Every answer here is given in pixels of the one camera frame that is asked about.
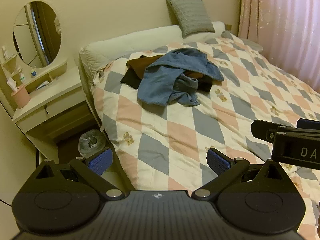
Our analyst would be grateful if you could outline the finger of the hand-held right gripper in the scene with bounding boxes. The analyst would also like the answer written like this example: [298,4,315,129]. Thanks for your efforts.
[297,118,320,134]
[251,119,297,143]

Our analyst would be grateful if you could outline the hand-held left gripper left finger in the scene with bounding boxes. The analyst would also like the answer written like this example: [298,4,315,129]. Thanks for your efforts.
[35,147,125,201]

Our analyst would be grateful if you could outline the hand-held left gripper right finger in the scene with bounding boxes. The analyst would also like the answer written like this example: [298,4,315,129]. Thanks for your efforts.
[191,148,287,201]

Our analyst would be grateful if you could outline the blue denim jeans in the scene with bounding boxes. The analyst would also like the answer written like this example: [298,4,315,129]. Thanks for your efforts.
[137,48,225,107]

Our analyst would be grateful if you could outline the trash bin with plastic bag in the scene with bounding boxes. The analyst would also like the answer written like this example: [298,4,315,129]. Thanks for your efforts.
[78,129,108,159]

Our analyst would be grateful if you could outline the checkered pastel quilt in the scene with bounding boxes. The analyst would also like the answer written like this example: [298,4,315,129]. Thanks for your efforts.
[91,31,320,240]

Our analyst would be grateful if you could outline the cream dressing table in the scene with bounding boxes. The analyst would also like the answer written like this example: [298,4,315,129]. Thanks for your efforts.
[0,44,98,157]

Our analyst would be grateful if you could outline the black garment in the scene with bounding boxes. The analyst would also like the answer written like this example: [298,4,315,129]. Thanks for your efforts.
[120,69,212,93]

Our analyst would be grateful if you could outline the toothpaste tube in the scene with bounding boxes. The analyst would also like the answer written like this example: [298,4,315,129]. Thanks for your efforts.
[36,80,51,91]

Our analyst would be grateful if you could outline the pink tissue holder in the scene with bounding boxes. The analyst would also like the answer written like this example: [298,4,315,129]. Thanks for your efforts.
[7,77,31,109]

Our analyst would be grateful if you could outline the pink curtain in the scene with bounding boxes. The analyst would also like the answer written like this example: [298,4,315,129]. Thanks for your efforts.
[237,0,320,93]

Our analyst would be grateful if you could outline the small white pillow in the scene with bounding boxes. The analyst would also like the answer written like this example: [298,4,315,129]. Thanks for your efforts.
[184,21,225,43]

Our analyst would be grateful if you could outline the long white pillow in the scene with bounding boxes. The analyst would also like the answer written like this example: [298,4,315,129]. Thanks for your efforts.
[79,25,183,74]

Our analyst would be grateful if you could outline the grey striped pillow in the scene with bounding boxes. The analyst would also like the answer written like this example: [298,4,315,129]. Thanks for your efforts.
[165,0,216,39]

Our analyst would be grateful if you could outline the oval mirror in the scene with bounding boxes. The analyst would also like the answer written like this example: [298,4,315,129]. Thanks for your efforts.
[12,1,62,68]

